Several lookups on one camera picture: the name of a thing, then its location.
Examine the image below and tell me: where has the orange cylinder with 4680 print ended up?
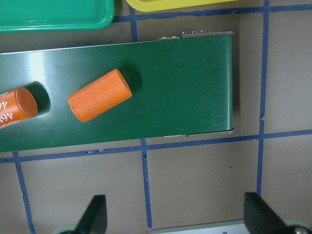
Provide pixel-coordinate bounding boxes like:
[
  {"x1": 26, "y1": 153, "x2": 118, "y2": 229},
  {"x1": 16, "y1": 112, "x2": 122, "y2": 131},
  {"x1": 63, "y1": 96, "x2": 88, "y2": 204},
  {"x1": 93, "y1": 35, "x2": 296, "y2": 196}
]
[{"x1": 0, "y1": 87, "x2": 38, "y2": 129}]

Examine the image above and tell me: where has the green conveyor belt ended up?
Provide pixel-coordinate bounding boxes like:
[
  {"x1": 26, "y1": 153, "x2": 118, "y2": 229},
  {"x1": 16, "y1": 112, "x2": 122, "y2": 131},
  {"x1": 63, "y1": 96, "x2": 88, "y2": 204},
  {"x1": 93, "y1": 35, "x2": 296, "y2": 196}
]
[{"x1": 0, "y1": 32, "x2": 233, "y2": 152}]

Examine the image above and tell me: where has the yellow tray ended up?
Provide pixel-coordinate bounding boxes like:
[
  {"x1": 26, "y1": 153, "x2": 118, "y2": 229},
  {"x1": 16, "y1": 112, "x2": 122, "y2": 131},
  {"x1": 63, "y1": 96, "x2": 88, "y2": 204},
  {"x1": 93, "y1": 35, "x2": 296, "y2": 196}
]
[{"x1": 127, "y1": 0, "x2": 233, "y2": 13}]

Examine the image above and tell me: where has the green tray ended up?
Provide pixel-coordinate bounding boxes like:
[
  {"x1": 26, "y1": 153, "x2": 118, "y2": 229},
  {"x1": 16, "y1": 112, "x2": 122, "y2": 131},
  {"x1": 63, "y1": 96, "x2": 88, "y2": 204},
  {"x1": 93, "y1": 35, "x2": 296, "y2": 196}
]
[{"x1": 0, "y1": 0, "x2": 115, "y2": 33}]

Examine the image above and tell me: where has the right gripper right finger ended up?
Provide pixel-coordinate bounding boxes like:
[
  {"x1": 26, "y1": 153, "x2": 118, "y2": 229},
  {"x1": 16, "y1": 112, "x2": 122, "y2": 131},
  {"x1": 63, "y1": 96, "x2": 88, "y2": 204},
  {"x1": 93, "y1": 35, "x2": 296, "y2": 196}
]
[{"x1": 243, "y1": 192, "x2": 287, "y2": 234}]

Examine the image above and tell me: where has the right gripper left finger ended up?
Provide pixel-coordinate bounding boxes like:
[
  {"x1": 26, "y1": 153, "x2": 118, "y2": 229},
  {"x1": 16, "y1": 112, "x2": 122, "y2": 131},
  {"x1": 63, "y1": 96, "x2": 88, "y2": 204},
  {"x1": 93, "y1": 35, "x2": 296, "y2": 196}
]
[{"x1": 77, "y1": 195, "x2": 107, "y2": 234}]

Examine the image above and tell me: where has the plain orange cylinder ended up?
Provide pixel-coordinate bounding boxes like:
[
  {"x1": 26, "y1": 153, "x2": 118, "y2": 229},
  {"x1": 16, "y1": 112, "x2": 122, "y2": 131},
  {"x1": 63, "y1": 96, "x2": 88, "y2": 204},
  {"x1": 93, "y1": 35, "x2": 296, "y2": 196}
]
[{"x1": 68, "y1": 69, "x2": 132, "y2": 122}]

